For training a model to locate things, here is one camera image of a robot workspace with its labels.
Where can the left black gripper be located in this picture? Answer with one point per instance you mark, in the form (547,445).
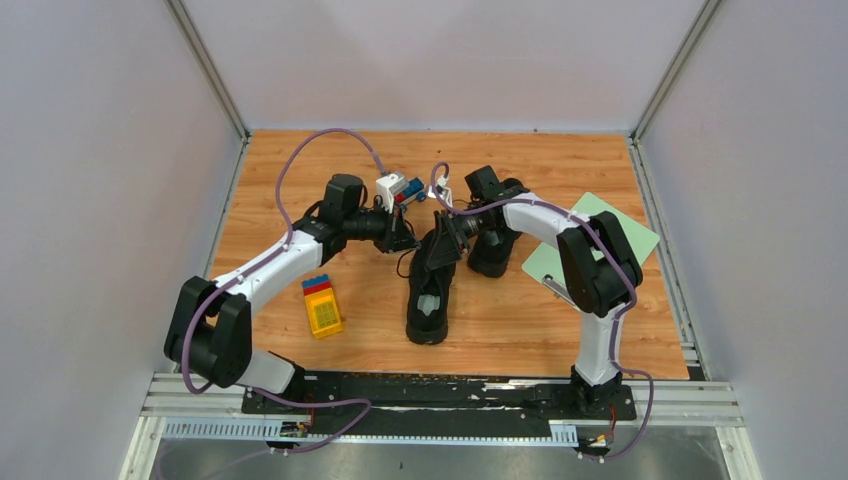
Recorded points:
(396,236)

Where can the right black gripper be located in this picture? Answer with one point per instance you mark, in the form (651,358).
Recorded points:
(448,242)

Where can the black sneaker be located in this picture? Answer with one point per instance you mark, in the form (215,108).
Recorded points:
(429,291)
(493,247)

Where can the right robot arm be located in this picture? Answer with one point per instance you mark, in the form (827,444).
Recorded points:
(597,362)

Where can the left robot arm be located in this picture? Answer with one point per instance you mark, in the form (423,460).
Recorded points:
(210,333)

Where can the toy brick car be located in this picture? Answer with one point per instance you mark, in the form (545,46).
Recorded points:
(414,191)

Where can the green clipboard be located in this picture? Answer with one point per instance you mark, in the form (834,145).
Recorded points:
(598,260)

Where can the yellow toy block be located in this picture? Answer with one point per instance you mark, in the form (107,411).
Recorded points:
(321,305)

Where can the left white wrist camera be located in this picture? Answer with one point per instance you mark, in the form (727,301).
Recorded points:
(388,186)

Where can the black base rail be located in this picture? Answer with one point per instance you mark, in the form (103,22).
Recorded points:
(417,404)

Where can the white cable duct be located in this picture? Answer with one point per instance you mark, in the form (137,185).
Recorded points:
(267,430)

